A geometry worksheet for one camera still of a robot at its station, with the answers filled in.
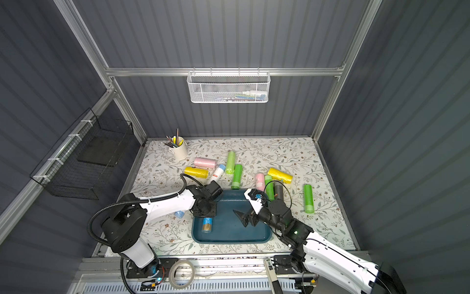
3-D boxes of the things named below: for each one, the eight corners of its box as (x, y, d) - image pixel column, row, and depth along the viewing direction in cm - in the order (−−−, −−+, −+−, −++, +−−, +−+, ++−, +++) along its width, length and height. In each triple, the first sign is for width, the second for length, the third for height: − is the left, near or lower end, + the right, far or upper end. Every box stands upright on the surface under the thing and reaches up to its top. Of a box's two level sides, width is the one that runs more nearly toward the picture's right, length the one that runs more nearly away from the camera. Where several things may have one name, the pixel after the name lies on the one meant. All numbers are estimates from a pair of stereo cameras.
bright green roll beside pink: (267, 201, 95) (267, 198, 92) (264, 178, 104) (265, 175, 101) (274, 201, 95) (275, 198, 92) (271, 178, 103) (272, 175, 101)
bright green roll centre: (231, 189, 99) (231, 186, 97) (234, 167, 109) (234, 164, 106) (240, 190, 99) (240, 187, 96) (243, 167, 108) (243, 164, 106)
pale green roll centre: (226, 174, 105) (226, 171, 102) (227, 154, 115) (227, 150, 112) (235, 174, 105) (234, 171, 102) (235, 154, 115) (235, 150, 112)
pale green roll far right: (305, 213, 90) (307, 210, 87) (303, 187, 99) (305, 184, 96) (313, 215, 89) (315, 212, 86) (310, 188, 99) (313, 185, 96)
